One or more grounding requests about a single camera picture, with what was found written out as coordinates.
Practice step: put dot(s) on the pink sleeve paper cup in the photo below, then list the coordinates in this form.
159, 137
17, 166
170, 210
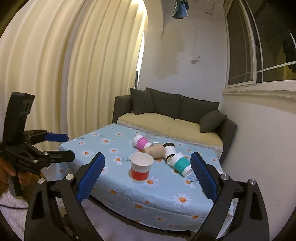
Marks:
141, 142

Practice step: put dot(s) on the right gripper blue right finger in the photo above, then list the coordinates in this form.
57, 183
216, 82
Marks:
250, 221

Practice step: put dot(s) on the dark grey sofa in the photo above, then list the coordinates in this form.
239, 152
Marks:
181, 107

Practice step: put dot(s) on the black band white cup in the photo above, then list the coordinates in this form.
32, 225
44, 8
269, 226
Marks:
170, 151

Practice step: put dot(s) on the blue daisy tablecloth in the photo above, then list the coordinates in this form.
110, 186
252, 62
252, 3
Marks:
165, 200

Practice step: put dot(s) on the red sleeve paper cup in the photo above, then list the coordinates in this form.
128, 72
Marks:
140, 166

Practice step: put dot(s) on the dark grey cushion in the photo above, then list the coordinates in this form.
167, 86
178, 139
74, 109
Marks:
210, 121
141, 101

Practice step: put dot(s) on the right dark grey cushion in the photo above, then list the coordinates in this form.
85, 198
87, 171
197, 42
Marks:
210, 121

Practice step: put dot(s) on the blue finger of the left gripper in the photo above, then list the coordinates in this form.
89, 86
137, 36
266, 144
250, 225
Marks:
56, 137

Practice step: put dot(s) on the brown kraft paper cup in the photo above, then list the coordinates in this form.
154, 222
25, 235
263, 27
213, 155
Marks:
156, 151

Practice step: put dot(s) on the left dark grey cushion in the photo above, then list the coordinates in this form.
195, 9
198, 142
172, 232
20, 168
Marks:
141, 101

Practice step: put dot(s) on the blue hanging cloth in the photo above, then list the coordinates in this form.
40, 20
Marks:
180, 9

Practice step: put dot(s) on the person's left hand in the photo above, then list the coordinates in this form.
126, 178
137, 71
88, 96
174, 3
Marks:
7, 169

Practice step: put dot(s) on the cream curtain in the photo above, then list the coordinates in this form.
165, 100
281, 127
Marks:
75, 57

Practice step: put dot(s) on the teal sleeve paper cup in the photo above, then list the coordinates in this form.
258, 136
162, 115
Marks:
181, 164

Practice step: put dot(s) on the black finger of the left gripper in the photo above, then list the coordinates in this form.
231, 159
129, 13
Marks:
56, 156

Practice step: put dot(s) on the window with white frame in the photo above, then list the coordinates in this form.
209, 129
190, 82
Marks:
261, 41

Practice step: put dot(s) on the beige fluffy sofa cover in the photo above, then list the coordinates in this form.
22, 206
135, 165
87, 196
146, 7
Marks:
177, 129

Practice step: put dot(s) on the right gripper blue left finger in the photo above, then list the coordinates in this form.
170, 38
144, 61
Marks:
55, 211

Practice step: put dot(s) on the clear glass cup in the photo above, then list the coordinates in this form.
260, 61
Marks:
154, 139

